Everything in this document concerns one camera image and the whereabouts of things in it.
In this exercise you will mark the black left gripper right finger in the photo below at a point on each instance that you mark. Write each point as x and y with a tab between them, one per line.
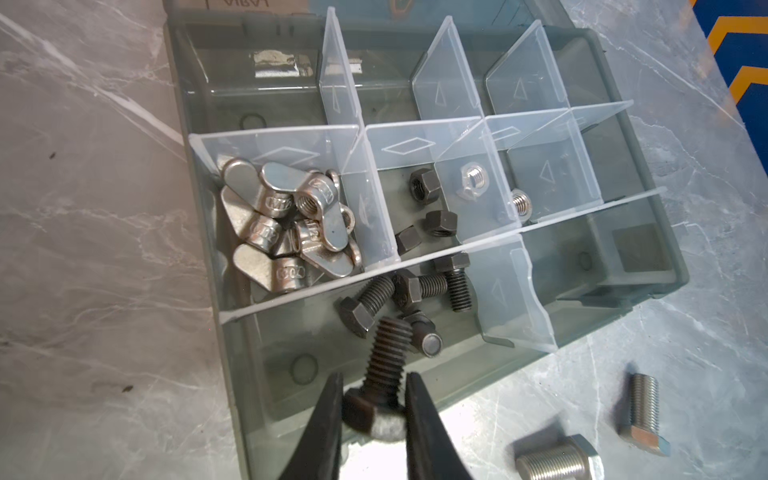
430	452

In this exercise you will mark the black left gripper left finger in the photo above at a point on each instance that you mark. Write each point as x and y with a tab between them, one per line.
318	452

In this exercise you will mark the black hex bolt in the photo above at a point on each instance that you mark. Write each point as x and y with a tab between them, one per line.
425	338
374	408
411	290
358	313
453	267

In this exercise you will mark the silver hex bolt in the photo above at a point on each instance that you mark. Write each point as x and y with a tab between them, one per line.
574	458
643	428

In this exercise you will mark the silver wing nut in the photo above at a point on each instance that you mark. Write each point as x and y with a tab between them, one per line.
315	195
244	179
257	230
277	276

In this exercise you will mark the silver hex nut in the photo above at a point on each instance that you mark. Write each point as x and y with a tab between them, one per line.
522	204
474	178

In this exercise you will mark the grey plastic organizer box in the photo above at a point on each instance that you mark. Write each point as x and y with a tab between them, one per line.
366	99

